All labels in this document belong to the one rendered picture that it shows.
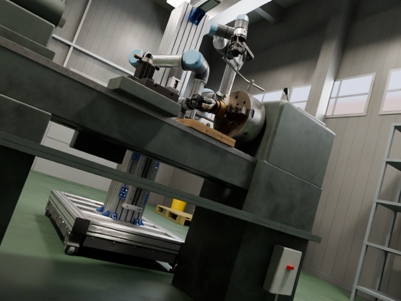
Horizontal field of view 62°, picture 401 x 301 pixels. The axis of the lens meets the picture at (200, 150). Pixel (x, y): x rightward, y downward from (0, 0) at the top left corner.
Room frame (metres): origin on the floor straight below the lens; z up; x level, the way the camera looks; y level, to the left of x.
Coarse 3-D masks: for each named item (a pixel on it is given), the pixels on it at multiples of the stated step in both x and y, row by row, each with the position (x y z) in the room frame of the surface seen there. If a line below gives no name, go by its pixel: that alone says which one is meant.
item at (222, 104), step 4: (216, 100) 1.81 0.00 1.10; (216, 104) 1.80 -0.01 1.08; (220, 104) 1.82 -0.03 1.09; (224, 104) 1.83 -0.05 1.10; (212, 108) 1.87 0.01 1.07; (216, 108) 1.80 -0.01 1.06; (220, 108) 1.81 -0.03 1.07; (224, 108) 1.83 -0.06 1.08; (212, 112) 1.83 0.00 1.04; (216, 112) 1.83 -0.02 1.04; (220, 112) 1.83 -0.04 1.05; (224, 112) 1.83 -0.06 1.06
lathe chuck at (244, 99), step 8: (232, 96) 1.95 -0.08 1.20; (240, 96) 1.89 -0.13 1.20; (248, 96) 1.83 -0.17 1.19; (232, 104) 1.93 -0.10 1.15; (240, 104) 1.87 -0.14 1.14; (248, 104) 1.82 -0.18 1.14; (256, 104) 1.83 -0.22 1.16; (256, 112) 1.82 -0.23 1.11; (232, 120) 1.99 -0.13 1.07; (240, 120) 1.83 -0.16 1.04; (248, 120) 1.79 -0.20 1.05; (256, 120) 1.82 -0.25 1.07; (224, 128) 1.93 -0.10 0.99; (232, 128) 1.87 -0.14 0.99; (240, 128) 1.82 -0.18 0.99; (248, 128) 1.82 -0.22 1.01; (256, 128) 1.84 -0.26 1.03; (232, 136) 1.86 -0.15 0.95; (240, 136) 1.85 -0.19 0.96; (248, 136) 1.86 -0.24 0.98
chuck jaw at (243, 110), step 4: (228, 108) 1.82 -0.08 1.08; (232, 108) 1.82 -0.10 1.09; (236, 108) 1.81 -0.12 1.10; (240, 108) 1.80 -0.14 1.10; (244, 108) 1.79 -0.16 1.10; (228, 112) 1.84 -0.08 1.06; (232, 112) 1.82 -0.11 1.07; (236, 112) 1.82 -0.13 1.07; (240, 112) 1.79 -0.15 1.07; (244, 112) 1.79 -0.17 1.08; (248, 112) 1.80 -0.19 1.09; (252, 112) 1.81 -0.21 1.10; (236, 116) 1.87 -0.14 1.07
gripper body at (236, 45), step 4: (232, 36) 1.79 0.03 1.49; (236, 36) 1.78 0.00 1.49; (240, 36) 1.78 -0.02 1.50; (244, 36) 1.79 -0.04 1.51; (232, 40) 1.80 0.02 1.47; (236, 40) 1.78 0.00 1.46; (240, 40) 1.80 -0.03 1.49; (244, 40) 1.81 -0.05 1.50; (232, 44) 1.78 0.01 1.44; (236, 44) 1.74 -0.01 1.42; (240, 44) 1.77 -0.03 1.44; (228, 48) 1.80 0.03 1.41; (232, 48) 1.79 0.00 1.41; (236, 48) 1.74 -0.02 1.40; (240, 48) 1.77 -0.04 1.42; (244, 48) 1.79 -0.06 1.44; (228, 52) 1.80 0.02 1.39; (232, 52) 1.78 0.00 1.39; (236, 52) 1.78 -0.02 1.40; (240, 52) 1.77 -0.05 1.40; (236, 56) 1.81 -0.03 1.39
